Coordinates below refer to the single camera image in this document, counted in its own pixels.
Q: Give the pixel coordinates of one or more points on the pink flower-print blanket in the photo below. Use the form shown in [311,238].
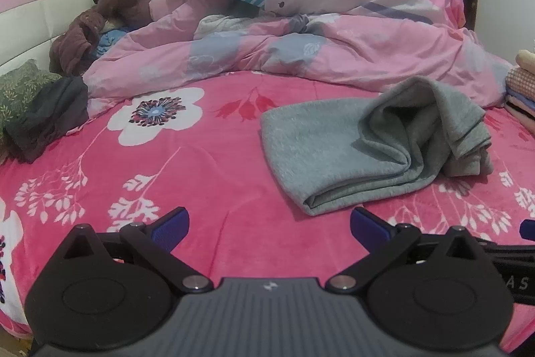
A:
[209,181]

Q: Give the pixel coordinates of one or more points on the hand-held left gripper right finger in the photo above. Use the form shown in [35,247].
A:
[368,227]

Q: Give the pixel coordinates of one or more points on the white knit garment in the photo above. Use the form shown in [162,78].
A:
[213,24]

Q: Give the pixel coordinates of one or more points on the stack of folded clothes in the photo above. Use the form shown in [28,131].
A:
[522,89]

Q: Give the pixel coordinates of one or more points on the maroon jacket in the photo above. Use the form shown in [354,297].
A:
[75,43]

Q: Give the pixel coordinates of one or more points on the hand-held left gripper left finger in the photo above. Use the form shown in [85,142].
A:
[171,229]

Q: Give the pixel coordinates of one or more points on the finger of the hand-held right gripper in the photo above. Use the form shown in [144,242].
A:
[528,230]

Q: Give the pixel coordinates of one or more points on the pink floral quilt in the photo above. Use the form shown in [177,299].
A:
[334,47]

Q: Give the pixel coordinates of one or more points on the light blue pillow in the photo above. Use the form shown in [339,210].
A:
[110,40]

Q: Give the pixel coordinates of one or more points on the grey pants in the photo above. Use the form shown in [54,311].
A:
[334,143]

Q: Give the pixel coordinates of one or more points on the dark grey garment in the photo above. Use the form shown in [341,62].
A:
[46,114]

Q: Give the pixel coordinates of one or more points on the green leaf-print pillow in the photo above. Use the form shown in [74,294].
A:
[21,89]

